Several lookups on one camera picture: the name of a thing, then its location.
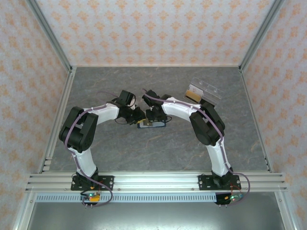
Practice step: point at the blue card holder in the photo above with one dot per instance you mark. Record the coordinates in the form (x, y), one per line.
(159, 125)

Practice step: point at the gold credit card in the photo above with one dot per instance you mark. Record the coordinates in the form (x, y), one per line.
(146, 123)
(193, 95)

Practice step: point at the clear acrylic box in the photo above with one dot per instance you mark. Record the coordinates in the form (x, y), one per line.
(206, 87)

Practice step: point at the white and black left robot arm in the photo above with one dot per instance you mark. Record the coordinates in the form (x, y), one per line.
(85, 163)

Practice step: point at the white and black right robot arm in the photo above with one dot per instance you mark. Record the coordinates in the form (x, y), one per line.
(217, 158)

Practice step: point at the controller board with yellow connector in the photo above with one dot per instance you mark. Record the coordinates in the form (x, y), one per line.
(92, 197)

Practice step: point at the grey metal sheet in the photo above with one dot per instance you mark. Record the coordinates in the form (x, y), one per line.
(156, 216)

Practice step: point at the controller board with blue connector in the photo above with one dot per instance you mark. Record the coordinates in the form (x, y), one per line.
(233, 197)

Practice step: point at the aluminium mounting rail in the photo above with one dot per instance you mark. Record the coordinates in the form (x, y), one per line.
(156, 182)

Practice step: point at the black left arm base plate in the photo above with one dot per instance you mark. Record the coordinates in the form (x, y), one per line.
(108, 182)

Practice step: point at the aluminium side rail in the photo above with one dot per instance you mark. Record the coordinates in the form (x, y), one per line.
(60, 115)
(255, 115)

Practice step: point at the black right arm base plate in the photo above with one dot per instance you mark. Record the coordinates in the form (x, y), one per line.
(205, 182)

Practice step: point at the aluminium frame post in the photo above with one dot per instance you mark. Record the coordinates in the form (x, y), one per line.
(261, 36)
(50, 36)

